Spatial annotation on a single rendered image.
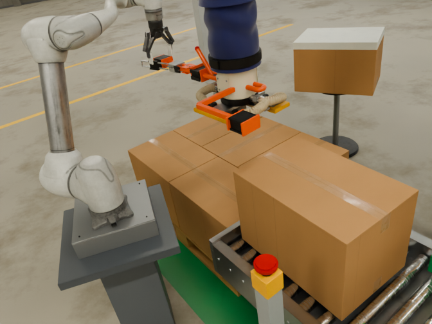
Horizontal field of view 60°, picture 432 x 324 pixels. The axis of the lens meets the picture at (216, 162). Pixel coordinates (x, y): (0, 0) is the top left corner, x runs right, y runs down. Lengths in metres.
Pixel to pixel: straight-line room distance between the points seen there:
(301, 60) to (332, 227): 1.95
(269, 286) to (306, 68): 2.23
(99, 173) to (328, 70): 2.03
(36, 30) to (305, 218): 1.25
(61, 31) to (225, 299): 1.65
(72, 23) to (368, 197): 1.27
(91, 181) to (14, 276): 1.59
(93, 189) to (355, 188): 1.03
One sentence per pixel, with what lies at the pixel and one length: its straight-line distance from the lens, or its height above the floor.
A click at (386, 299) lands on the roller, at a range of 1.69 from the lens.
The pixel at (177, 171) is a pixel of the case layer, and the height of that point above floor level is 0.54.
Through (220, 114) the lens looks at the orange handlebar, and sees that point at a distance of 1.39.
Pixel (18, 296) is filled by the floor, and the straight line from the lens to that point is 2.91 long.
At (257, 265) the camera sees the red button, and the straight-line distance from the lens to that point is 1.10.
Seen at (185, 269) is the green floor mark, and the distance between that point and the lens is 2.55.
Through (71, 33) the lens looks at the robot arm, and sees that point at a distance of 1.57.
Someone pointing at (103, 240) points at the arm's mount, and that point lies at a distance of 1.68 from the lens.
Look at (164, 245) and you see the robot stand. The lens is 1.64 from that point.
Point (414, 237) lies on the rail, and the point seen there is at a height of 0.59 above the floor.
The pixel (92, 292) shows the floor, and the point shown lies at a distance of 2.65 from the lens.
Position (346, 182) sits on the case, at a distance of 1.55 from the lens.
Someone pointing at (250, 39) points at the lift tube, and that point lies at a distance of 1.57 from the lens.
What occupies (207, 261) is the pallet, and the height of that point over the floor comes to 0.02.
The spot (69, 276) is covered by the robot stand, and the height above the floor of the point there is 0.75.
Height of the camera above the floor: 1.86
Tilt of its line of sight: 32 degrees down
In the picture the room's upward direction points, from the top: 9 degrees counter-clockwise
